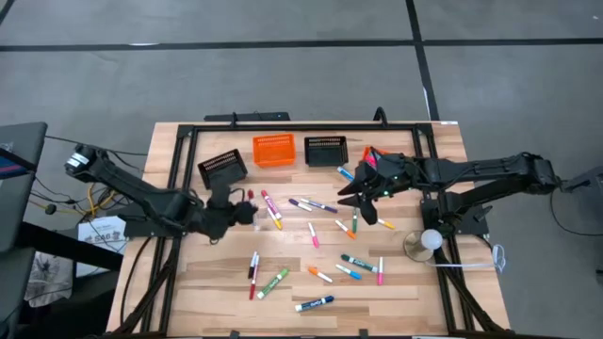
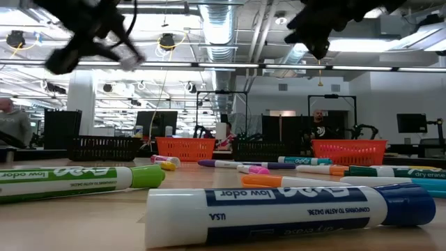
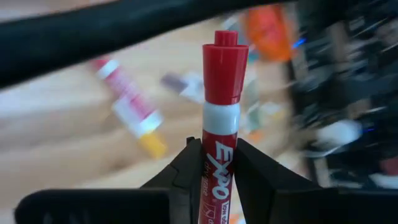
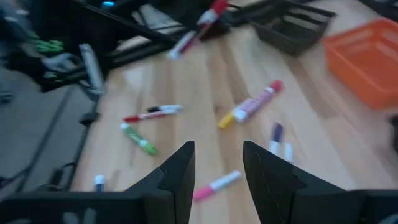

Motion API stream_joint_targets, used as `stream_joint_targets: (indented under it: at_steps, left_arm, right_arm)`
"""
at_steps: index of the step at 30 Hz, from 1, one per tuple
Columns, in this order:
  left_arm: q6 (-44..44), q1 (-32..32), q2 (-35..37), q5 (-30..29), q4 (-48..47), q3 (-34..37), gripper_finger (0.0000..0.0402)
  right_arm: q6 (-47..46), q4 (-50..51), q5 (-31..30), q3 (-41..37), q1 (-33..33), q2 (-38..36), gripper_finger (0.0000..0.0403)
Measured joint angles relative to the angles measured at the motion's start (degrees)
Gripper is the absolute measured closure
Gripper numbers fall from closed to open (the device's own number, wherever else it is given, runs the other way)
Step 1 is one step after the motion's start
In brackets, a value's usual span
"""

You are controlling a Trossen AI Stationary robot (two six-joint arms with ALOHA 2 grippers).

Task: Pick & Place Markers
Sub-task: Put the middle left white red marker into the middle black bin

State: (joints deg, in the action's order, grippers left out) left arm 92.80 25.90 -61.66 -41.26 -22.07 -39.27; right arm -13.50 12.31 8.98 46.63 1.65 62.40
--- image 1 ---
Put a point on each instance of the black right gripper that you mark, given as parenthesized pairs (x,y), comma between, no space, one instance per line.
(388,172)

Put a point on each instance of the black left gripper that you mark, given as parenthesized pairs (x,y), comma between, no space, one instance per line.
(216,216)

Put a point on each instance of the red Expo marker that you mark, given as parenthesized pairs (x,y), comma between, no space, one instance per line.
(250,194)

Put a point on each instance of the pink wide marker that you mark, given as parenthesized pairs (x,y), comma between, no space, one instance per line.
(272,205)

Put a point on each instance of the yellow-capped white thin marker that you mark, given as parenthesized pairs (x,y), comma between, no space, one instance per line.
(275,220)
(386,224)

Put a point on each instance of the pink highlighter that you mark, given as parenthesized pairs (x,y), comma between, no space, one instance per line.
(372,159)

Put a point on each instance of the light green Expo marker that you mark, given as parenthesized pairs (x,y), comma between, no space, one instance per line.
(272,283)

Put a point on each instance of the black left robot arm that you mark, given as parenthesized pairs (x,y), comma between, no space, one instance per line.
(132,188)

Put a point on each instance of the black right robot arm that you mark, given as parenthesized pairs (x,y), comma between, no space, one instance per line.
(471,167)

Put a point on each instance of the green thin marker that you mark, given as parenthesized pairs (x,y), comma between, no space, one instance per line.
(354,221)

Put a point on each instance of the purple-capped white thin marker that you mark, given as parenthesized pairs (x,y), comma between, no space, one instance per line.
(300,205)
(322,206)

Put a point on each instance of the black slotted plastic basket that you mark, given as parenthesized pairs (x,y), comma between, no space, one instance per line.
(326,153)
(221,169)

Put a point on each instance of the black-capped white thin marker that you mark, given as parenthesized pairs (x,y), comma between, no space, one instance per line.
(252,264)

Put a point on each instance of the red thin dry-erase marker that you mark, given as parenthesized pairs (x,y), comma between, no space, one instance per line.
(255,278)

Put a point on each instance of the blue-capped white thin marker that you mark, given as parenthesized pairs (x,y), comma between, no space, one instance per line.
(348,271)

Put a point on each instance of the black clamp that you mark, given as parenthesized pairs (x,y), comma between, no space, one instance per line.
(380,113)

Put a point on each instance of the brass lamp with white bulb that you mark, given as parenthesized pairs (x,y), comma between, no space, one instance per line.
(431,239)

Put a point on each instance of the black bar device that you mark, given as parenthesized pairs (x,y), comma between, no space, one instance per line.
(254,116)

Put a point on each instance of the white paper sheet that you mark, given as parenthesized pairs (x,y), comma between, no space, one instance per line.
(99,233)

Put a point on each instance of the patterned cloth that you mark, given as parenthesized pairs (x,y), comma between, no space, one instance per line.
(47,278)

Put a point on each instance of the grey side table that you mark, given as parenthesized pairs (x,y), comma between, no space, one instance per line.
(19,198)

